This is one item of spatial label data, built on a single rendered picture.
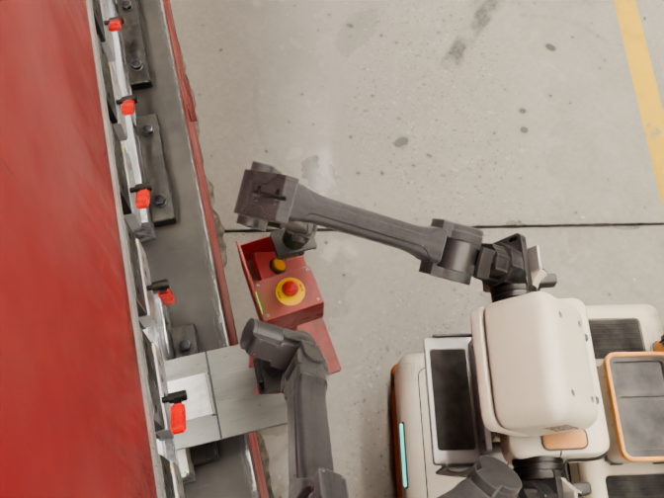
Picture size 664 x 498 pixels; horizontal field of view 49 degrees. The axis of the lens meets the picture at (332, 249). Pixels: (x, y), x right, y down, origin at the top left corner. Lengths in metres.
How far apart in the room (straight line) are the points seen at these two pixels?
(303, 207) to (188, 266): 0.62
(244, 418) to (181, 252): 0.46
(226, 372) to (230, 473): 0.22
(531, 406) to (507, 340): 0.11
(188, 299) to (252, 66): 1.58
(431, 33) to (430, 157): 0.61
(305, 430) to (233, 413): 0.44
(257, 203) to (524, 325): 0.47
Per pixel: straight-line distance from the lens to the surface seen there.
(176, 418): 1.20
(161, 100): 1.98
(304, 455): 1.03
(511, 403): 1.19
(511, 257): 1.38
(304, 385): 1.18
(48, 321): 0.72
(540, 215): 2.88
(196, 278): 1.73
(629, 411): 1.73
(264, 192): 1.19
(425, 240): 1.29
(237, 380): 1.51
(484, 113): 3.05
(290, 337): 1.29
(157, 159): 1.85
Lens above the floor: 2.47
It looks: 67 degrees down
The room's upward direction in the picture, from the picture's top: 3 degrees clockwise
